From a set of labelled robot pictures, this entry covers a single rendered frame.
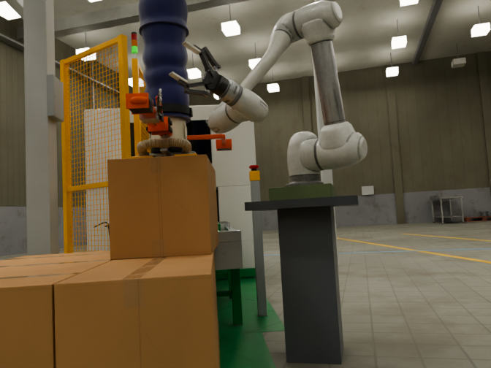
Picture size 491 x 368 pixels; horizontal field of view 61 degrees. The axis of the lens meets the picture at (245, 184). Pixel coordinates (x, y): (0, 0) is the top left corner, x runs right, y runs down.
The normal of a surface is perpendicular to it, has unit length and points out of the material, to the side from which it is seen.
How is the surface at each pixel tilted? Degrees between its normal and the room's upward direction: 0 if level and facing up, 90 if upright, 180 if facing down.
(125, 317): 90
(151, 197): 90
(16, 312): 90
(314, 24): 110
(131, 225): 90
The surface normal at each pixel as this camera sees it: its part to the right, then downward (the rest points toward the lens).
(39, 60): 0.07, -0.08
